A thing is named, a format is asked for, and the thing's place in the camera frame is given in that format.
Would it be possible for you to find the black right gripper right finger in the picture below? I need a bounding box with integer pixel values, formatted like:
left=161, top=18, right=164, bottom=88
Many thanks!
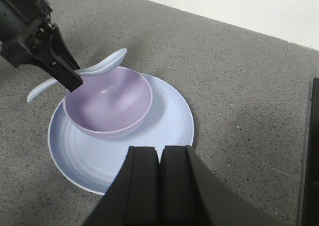
left=160, top=146, right=269, bottom=226

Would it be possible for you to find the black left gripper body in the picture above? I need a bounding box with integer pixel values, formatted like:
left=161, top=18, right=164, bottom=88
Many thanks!
left=0, top=0, right=52, bottom=67

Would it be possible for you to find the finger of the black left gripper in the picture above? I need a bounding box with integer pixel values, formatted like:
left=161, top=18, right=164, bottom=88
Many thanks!
left=51, top=24, right=80, bottom=70
left=32, top=46, right=83, bottom=92

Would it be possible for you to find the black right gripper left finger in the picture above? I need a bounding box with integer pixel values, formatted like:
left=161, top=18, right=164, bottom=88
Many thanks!
left=83, top=147, right=159, bottom=226

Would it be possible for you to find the light blue plastic spoon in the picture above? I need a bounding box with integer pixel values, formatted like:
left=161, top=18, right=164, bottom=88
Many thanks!
left=26, top=48, right=128, bottom=103

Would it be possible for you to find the purple plastic bowl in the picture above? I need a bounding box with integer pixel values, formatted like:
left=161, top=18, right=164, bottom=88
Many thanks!
left=63, top=66, right=153, bottom=140

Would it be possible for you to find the light blue plastic plate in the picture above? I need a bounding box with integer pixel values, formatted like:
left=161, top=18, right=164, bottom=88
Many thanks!
left=48, top=74, right=194, bottom=195

